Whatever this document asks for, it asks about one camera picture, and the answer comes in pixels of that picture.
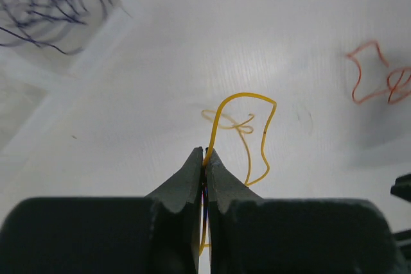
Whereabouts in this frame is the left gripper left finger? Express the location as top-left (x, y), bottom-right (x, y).
top-left (1, 148), bottom-right (203, 273)

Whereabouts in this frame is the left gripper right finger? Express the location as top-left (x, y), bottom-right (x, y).
top-left (205, 153), bottom-right (408, 273)

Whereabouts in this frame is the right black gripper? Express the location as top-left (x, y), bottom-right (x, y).
top-left (389, 173), bottom-right (411, 249)

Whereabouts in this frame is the red thin wire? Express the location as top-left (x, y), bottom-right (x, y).
top-left (345, 40), bottom-right (411, 106)

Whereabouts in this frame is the dark thin wire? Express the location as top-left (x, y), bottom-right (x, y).
top-left (0, 0), bottom-right (132, 56)

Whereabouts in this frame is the white foam compartment tray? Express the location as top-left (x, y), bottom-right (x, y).
top-left (0, 0), bottom-right (136, 156)

